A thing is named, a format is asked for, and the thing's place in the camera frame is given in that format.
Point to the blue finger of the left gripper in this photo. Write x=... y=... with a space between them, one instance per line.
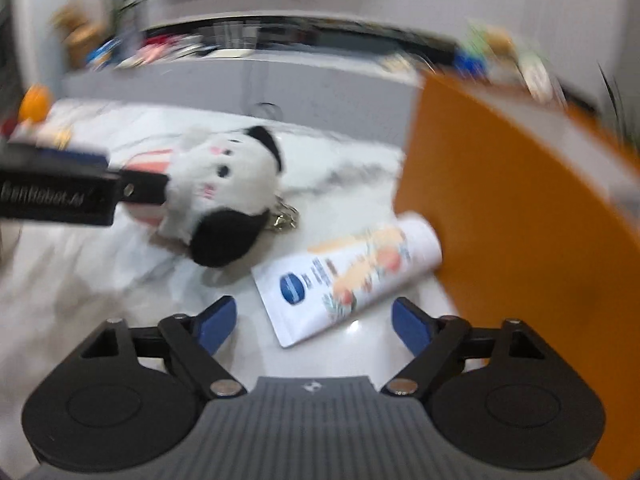
x=76 y=157
x=142 y=187

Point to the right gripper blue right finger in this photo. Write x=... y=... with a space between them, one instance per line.
x=435 y=344

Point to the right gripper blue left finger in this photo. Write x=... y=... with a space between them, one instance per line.
x=192 y=342

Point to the white black plush toy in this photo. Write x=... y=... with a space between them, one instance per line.
x=221 y=191

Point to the floral white cream tube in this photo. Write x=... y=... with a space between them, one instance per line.
x=308 y=292

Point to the orange peel bowl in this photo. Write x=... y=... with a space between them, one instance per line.
x=48 y=135

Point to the orange fruit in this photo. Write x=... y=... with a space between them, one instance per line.
x=35 y=105

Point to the gold vase with dried flowers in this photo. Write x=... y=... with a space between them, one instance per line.
x=80 y=36

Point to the orange storage box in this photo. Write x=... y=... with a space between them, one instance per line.
x=531 y=205

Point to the long grey tv console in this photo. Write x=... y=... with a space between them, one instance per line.
x=352 y=96

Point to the brown teddy bear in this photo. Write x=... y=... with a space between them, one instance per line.
x=499 y=42

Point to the green potted plant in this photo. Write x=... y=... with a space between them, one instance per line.
x=626 y=127

